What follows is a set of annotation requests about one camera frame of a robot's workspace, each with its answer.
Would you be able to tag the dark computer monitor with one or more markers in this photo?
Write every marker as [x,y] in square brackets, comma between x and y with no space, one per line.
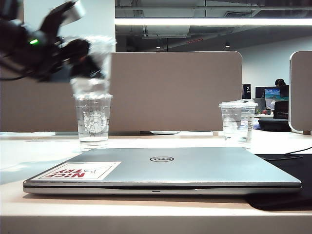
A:
[260,92]

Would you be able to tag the tall clear Starbucks cup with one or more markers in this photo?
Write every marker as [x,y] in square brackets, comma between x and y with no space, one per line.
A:
[93,122]

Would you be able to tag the black sign with number two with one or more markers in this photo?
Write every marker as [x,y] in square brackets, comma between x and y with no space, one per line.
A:
[247,91]

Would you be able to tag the person with dark hair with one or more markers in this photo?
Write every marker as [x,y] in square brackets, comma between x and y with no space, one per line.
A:
[281,82]

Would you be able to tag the wide brown desk divider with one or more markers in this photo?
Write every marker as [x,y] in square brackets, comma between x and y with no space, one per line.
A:
[170,85]

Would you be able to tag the wooden divider bracket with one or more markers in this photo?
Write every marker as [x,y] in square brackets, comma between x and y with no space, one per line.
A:
[216,133]
[306,132]

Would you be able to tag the short clear cup white label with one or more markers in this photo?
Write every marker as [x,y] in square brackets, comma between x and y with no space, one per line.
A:
[102,48]

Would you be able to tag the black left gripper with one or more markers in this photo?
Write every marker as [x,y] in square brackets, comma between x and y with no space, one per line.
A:
[44,56]

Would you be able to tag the black round cushion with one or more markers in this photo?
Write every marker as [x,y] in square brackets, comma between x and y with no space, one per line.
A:
[274,124]

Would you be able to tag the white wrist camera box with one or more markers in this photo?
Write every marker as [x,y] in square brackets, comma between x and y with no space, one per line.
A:
[74,11]

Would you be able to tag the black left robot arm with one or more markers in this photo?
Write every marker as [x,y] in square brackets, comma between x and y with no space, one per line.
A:
[11,46]

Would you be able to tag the black office chair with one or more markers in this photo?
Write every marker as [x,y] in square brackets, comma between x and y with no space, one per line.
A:
[281,109]

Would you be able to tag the black ceiling spotlight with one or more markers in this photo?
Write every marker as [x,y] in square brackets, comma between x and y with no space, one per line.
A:
[227,45]

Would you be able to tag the brown divider with white edge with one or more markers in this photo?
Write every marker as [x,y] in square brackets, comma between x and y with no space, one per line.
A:
[303,92]

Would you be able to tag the monitor with blue screen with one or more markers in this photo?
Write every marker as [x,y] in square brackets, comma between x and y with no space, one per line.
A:
[271,97]

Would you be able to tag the silver Dell laptop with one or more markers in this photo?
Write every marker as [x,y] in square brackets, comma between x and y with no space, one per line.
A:
[195,168]

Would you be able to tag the black mouse pad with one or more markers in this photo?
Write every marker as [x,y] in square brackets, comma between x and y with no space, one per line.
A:
[306,195]

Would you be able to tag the clear cup with tilted lid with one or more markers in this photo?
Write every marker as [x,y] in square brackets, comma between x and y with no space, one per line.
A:
[235,126]

